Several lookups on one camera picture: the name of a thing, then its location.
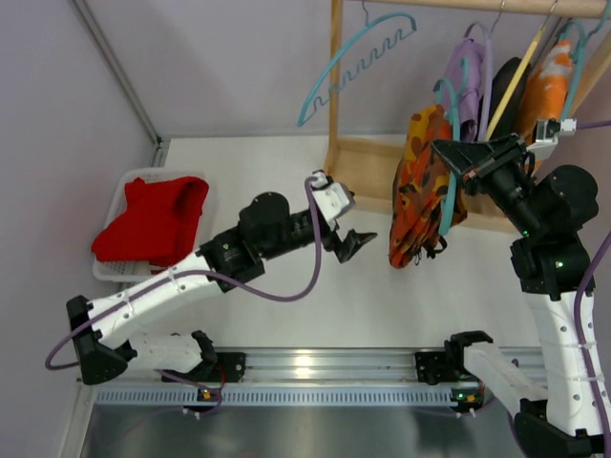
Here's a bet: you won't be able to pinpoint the teal hanger with trousers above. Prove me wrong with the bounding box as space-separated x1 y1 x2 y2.
433 77 460 237

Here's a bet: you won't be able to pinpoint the orange camouflage trousers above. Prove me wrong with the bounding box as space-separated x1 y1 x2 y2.
388 104 452 269

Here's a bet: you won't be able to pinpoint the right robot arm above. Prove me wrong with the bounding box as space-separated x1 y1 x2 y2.
432 135 610 457

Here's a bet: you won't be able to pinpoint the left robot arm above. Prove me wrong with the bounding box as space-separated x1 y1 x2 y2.
66 189 377 385

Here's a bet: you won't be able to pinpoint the purple hanger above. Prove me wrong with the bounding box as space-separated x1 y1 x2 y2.
461 1 506 141

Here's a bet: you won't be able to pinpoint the wooden hanger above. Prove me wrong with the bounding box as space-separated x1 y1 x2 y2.
485 0 558 140

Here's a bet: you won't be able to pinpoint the far right teal hanger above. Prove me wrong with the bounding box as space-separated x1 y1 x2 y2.
558 14 610 120

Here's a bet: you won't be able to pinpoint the empty teal hanger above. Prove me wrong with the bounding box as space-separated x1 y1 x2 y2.
296 0 417 128

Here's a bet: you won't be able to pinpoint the black garment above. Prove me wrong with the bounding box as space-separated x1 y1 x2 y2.
479 56 534 139

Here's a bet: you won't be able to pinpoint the wooden clothes rack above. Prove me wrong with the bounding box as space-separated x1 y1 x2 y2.
322 1 610 234

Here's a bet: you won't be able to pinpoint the purple garment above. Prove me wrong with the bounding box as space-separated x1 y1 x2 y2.
439 38 485 142

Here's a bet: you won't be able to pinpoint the orange white garment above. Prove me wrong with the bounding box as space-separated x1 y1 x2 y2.
513 39 574 176

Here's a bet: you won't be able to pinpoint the red garment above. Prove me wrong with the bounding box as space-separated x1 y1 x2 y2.
92 176 209 267

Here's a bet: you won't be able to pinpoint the white plastic basket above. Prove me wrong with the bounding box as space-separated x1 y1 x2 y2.
92 167 211 283

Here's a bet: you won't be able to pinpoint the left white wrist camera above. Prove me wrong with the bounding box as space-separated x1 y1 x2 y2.
308 170 355 231

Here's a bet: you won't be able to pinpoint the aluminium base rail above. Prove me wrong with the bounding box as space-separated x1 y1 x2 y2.
75 345 564 421

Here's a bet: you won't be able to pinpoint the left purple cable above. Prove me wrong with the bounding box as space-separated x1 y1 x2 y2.
45 176 328 416

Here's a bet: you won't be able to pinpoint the purple cable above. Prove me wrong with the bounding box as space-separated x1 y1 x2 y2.
505 118 611 445
45 176 328 416

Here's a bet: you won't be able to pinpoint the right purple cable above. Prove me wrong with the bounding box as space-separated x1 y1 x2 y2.
505 118 611 445

